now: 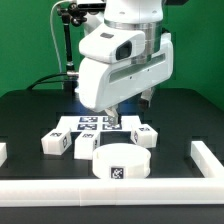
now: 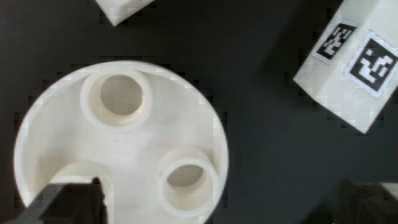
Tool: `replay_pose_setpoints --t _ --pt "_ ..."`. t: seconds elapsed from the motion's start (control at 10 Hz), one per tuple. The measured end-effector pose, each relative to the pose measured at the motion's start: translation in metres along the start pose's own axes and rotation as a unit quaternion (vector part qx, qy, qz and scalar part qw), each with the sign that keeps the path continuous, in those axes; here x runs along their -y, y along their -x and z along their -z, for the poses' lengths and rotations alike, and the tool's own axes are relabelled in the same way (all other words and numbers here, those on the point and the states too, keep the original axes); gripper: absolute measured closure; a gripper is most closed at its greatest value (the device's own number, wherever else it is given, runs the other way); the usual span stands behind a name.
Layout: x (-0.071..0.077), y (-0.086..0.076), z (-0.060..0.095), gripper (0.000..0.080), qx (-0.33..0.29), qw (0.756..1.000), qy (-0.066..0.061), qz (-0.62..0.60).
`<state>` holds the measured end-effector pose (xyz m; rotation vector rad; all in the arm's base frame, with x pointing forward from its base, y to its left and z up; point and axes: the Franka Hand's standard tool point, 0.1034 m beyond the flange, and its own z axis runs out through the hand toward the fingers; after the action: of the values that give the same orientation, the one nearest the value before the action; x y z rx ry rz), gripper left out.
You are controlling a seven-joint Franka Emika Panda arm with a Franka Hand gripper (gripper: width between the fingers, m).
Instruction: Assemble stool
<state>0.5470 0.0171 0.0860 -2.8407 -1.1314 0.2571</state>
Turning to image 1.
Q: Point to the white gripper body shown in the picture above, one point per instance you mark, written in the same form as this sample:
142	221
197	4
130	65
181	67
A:
102	85

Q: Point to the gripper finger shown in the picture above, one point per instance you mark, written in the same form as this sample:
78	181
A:
112	116
146	97

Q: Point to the white round stool seat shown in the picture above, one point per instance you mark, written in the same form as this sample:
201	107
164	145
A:
121	161

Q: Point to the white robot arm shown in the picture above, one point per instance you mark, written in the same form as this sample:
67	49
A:
143	15

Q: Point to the white marker sheet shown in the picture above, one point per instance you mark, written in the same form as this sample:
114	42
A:
100	123

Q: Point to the white U-shaped fence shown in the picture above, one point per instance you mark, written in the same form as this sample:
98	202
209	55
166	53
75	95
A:
209	189

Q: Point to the black camera stand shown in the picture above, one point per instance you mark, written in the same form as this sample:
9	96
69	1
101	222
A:
70	15

